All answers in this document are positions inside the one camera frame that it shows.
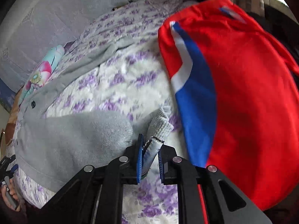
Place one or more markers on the purple floral bedspread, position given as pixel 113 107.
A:
pixel 133 82

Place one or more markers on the grey sweatpants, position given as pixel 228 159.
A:
pixel 52 150

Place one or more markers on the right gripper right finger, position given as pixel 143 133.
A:
pixel 206 195

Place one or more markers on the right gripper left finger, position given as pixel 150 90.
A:
pixel 95 195

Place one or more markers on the red blue white garment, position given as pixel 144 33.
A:
pixel 236 88

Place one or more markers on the brown pillow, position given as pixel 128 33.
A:
pixel 10 127

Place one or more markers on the colourful floral folded blanket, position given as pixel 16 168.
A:
pixel 43 71

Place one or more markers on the lavender padded headboard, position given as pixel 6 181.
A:
pixel 31 27

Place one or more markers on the blue patterned cloth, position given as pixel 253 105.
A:
pixel 7 96

